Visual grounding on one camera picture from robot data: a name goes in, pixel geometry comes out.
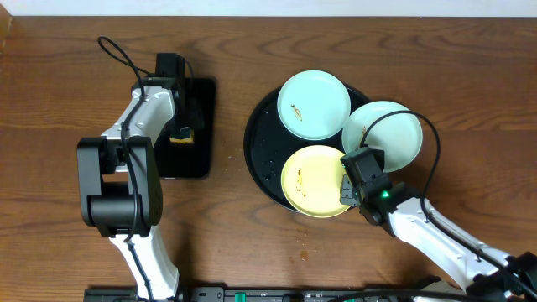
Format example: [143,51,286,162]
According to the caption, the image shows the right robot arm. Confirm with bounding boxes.
[341,147,536,301]

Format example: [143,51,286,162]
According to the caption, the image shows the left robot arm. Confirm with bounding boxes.
[76,53,216,301]

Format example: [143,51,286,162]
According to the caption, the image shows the yellow plate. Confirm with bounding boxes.
[280,145,351,218]

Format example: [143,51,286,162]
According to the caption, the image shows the light blue plate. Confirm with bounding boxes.
[276,70,352,141]

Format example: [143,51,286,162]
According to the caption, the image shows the black round tray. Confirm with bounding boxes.
[243,88,343,211]

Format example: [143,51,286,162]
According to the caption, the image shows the pale blue plate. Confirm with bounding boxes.
[341,101,423,173]

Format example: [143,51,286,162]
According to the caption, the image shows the green and yellow sponge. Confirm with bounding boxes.
[169,128,195,144]

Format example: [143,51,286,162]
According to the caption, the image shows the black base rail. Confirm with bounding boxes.
[83,277,464,302]

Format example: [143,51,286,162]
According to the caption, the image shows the black rectangular tray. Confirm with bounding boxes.
[154,78,216,179]

